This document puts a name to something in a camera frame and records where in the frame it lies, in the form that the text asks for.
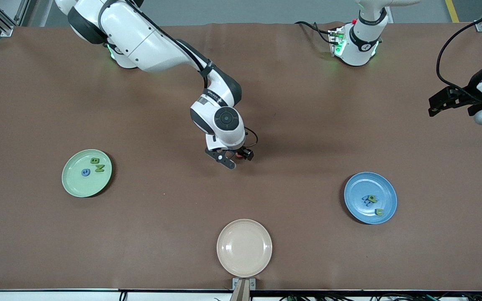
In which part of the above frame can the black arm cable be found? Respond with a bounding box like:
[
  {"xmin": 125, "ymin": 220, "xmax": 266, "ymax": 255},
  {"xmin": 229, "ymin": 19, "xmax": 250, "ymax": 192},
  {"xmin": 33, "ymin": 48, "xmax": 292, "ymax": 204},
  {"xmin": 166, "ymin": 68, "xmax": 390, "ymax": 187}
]
[
  {"xmin": 436, "ymin": 8, "xmax": 482, "ymax": 91},
  {"xmin": 99, "ymin": 0, "xmax": 259, "ymax": 148}
]

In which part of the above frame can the green plate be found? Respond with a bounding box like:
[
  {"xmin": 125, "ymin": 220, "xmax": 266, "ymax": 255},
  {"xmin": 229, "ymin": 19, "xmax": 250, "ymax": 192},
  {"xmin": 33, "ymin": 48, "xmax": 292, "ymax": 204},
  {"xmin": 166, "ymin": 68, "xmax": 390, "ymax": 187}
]
[{"xmin": 62, "ymin": 149, "xmax": 113, "ymax": 198}]

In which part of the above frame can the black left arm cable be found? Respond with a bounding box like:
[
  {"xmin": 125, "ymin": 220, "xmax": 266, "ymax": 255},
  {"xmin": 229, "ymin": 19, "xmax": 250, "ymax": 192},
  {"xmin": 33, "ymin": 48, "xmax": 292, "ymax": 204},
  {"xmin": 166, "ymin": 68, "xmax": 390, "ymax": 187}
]
[{"xmin": 436, "ymin": 8, "xmax": 482, "ymax": 91}]

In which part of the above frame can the beige plate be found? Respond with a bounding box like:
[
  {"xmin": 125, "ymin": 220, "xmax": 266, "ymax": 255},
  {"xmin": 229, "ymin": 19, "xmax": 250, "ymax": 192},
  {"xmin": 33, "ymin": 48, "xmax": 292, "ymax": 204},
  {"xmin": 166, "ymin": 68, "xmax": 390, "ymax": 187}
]
[{"xmin": 216, "ymin": 219, "xmax": 273, "ymax": 278}]

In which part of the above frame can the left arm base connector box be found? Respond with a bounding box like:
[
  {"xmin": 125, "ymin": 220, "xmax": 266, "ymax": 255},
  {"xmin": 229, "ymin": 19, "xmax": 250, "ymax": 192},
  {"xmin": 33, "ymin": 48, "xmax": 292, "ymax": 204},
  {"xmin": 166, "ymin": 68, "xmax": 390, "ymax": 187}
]
[{"xmin": 328, "ymin": 27, "xmax": 347, "ymax": 57}]

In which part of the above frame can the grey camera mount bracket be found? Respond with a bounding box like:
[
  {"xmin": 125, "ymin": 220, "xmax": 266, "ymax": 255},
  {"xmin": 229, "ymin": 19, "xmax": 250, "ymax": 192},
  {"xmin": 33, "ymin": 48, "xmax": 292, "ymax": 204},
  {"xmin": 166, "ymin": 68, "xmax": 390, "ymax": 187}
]
[{"xmin": 229, "ymin": 278, "xmax": 256, "ymax": 301}]

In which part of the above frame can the white table edge rail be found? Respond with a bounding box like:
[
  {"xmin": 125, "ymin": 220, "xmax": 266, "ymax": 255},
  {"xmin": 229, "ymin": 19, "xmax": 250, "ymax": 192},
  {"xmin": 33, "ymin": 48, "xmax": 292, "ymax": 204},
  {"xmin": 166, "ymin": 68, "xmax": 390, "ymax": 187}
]
[{"xmin": 0, "ymin": 288, "xmax": 482, "ymax": 301}]

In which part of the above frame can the black left base cable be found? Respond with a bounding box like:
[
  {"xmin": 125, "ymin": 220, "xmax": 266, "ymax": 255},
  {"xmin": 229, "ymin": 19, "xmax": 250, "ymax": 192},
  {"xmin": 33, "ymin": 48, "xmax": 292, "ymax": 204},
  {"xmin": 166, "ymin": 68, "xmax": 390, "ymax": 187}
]
[{"xmin": 295, "ymin": 21, "xmax": 334, "ymax": 44}]

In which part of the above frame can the blue plate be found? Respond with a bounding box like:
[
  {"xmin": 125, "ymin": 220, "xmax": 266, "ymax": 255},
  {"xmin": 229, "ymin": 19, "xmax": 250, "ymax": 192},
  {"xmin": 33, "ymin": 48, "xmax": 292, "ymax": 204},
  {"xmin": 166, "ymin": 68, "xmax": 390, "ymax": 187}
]
[{"xmin": 344, "ymin": 172, "xmax": 397, "ymax": 225}]

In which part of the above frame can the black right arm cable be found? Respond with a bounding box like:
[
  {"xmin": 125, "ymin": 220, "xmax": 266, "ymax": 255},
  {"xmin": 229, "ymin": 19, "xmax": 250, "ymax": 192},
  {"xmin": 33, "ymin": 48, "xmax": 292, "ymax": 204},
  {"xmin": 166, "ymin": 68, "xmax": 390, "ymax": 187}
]
[{"xmin": 99, "ymin": 0, "xmax": 259, "ymax": 148}]

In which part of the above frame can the brown table mat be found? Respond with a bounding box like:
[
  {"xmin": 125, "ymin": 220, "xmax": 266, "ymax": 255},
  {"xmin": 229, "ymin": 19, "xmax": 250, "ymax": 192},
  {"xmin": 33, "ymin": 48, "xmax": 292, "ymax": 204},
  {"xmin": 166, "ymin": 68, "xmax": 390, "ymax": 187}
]
[{"xmin": 0, "ymin": 22, "xmax": 482, "ymax": 291}]

